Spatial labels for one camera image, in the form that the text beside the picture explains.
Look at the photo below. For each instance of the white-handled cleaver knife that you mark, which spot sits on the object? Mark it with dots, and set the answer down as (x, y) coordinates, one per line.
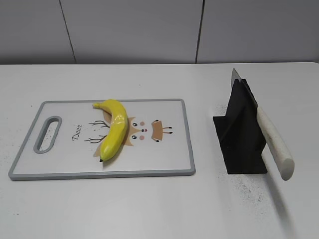
(278, 148)

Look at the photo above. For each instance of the white deer cutting board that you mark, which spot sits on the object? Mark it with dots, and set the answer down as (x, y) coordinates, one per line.
(64, 139)

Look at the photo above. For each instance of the black knife stand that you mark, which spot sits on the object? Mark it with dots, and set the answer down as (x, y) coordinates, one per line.
(240, 137)

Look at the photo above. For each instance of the yellow plastic banana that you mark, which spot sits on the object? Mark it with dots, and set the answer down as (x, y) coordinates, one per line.
(118, 128)

